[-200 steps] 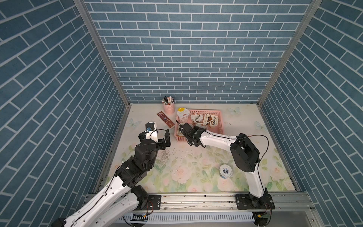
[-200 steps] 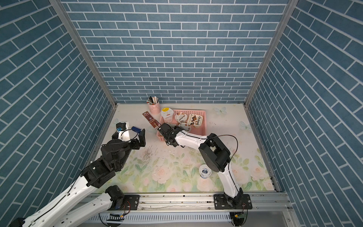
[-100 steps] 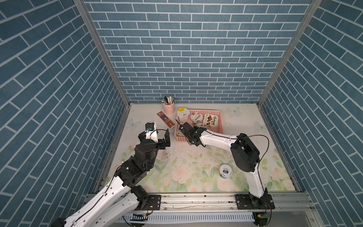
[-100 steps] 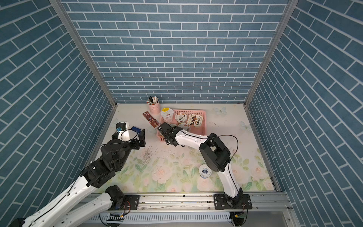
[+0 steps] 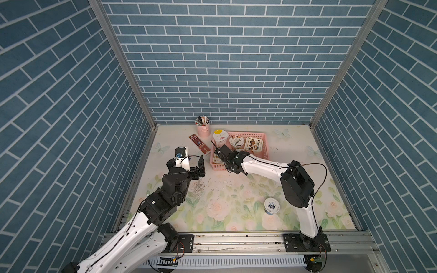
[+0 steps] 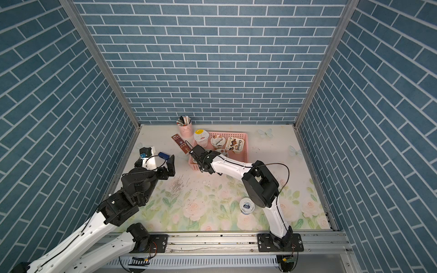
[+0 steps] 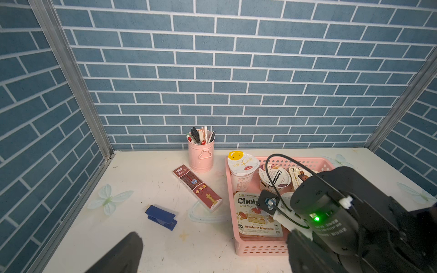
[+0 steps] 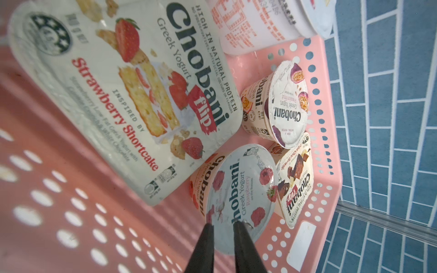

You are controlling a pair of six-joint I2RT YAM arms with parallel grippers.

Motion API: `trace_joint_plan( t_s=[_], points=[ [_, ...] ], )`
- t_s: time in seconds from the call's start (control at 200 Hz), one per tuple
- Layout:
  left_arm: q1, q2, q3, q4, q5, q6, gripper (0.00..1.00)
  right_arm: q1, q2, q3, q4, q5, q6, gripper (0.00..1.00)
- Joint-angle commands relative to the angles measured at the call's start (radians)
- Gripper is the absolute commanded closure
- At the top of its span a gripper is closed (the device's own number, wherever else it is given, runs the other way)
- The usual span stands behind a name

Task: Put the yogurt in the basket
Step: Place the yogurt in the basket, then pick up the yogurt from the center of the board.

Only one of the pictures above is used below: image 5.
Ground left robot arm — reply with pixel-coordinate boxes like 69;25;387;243
62;156;206;273

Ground round Chobani yogurt strawberry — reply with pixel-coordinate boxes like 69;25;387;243
253;138;264;153

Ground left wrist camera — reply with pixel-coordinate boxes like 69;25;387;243
175;147;191;171

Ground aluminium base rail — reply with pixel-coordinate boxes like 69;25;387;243
179;230;379;255

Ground square Chobani flip chocolate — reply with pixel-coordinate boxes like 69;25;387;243
244;137;261;151

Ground pens in cup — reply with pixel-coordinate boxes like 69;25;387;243
195;116;210;127

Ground pink plastic basket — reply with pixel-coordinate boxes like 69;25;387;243
226;131;269;160

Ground red pencil box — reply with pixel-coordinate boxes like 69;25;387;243
189;134;211;155

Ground pink pen cup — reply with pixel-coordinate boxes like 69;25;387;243
196;123;211;138

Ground square Chobani flip strawberry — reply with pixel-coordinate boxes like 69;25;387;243
213;154;224;164

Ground round Chobani yogurt dark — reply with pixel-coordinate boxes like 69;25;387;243
229;135;245;149

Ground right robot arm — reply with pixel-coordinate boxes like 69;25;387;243
214;145;331;253

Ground small blue white yogurt cup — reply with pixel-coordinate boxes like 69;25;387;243
264;197;280;215

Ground white yellow yogurt cup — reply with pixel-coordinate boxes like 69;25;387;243
213;129;229;148

